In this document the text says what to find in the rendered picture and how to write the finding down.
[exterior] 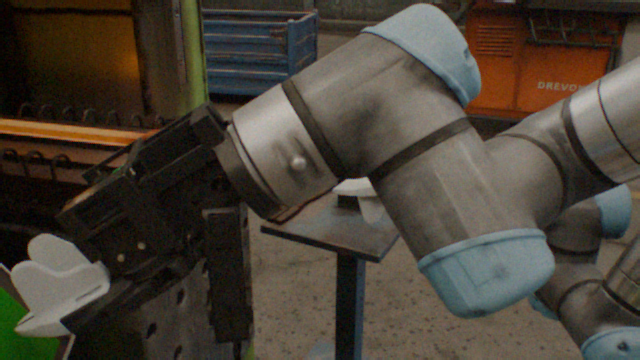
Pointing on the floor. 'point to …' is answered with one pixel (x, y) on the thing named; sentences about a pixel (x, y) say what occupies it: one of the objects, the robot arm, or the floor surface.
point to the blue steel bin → (257, 48)
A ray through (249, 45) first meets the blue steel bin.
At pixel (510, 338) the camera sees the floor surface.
